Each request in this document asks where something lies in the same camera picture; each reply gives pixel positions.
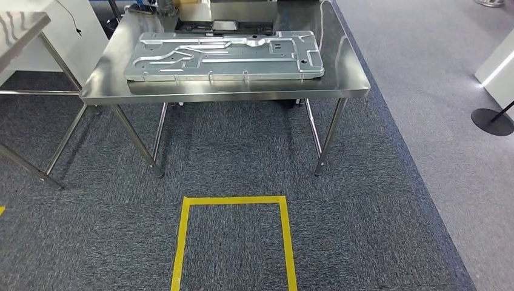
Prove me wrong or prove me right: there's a stainless steel workbench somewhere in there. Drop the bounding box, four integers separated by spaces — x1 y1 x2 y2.
79 0 371 179

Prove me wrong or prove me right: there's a stamped silver metal panel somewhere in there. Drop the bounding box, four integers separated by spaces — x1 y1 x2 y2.
123 30 325 82

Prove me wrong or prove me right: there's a grey box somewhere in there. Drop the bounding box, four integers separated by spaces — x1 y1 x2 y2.
178 0 279 23

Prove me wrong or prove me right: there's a black stanchion base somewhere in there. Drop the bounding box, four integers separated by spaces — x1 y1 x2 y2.
470 99 514 138

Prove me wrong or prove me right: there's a white counter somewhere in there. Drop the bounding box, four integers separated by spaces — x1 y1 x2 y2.
474 28 514 110

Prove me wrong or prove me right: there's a steel side table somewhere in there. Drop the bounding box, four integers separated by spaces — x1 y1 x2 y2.
0 11 88 191

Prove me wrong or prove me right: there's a white cable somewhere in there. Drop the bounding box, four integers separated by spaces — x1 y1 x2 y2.
317 0 335 53

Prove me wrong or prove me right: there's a thin black cable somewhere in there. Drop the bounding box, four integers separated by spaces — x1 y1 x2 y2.
54 0 84 37

